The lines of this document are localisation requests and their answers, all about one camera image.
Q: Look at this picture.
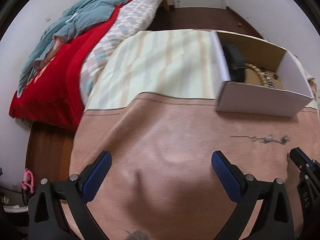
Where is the black smart band watch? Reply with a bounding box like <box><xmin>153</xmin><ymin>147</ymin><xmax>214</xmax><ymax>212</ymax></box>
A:
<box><xmin>222</xmin><ymin>44</ymin><xmax>246</xmax><ymax>83</ymax></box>

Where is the pink slipper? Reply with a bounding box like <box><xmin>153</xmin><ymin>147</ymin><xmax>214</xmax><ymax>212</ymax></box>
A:
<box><xmin>20</xmin><ymin>168</ymin><xmax>34</xmax><ymax>193</ymax></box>

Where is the long silver charm necklace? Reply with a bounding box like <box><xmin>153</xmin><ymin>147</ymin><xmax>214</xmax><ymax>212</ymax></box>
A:
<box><xmin>229</xmin><ymin>134</ymin><xmax>292</xmax><ymax>145</ymax></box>

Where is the thick silver chain bracelet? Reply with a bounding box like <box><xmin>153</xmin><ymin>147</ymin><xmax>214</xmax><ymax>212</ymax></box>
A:
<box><xmin>260</xmin><ymin>71</ymin><xmax>279</xmax><ymax>90</ymax></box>

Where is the pink and striped table cloth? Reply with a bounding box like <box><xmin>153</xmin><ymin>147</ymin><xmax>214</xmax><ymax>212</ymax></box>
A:
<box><xmin>69</xmin><ymin>30</ymin><xmax>319</xmax><ymax>239</ymax></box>

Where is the wooden bead bracelet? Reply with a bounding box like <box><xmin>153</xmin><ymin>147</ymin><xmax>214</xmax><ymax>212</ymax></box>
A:
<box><xmin>243</xmin><ymin>62</ymin><xmax>270</xmax><ymax>87</ymax></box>

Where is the red blanket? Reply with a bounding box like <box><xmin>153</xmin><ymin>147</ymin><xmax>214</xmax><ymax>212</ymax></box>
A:
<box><xmin>9</xmin><ymin>5</ymin><xmax>121</xmax><ymax>132</ymax></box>

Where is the teal blanket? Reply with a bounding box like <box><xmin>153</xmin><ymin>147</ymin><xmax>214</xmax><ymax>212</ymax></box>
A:
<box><xmin>17</xmin><ymin>0</ymin><xmax>129</xmax><ymax>98</ymax></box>

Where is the white cardboard box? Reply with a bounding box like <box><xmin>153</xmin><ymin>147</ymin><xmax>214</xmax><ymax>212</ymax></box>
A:
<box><xmin>211</xmin><ymin>30</ymin><xmax>317</xmax><ymax>118</ymax></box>

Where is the checkered quilt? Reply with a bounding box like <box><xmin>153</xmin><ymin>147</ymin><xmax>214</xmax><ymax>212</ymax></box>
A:
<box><xmin>79</xmin><ymin>0</ymin><xmax>163</xmax><ymax>105</ymax></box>

